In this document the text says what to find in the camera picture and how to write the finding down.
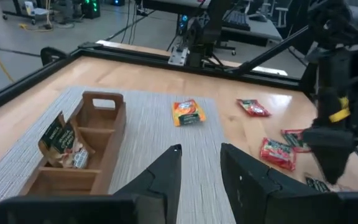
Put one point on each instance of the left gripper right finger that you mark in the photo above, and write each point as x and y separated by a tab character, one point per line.
259	199

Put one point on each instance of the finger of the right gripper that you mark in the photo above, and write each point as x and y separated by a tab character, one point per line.
329	149

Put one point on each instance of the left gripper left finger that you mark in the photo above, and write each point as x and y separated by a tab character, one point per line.
160	193

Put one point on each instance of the wooden three-compartment box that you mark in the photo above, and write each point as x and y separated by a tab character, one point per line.
109	149

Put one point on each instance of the orange tea bag packet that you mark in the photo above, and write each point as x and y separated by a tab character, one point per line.
187	113

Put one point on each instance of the red tea bag packet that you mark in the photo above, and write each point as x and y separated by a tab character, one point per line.
292	140
277	154
253	108

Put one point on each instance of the grey woven placemat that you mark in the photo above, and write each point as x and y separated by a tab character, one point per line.
154	130

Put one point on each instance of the grey desk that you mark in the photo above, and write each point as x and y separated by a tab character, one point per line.
259	31

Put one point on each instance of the black keyboard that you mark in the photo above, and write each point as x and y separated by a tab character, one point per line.
238	20

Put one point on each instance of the black computer green lights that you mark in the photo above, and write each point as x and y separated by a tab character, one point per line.
90	7

